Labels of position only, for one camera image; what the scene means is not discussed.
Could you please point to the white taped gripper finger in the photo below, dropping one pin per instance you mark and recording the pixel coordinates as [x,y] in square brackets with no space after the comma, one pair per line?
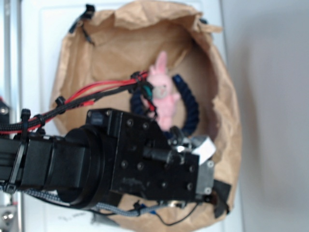
[203,147]

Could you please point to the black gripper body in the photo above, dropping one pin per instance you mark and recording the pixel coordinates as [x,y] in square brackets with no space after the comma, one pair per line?
[146,164]

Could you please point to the pink plush bunny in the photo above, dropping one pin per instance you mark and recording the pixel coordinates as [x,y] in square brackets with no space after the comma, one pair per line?
[164,98]

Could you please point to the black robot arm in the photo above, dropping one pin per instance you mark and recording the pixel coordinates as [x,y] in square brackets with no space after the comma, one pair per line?
[75,166]

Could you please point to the black metal bracket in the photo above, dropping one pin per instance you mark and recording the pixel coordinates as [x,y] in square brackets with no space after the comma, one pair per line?
[4,112]

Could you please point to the brown paper bag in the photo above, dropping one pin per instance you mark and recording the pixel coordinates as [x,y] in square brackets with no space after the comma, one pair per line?
[115,43]

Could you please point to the aluminium frame rail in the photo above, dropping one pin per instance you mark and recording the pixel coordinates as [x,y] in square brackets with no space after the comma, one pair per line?
[11,219]

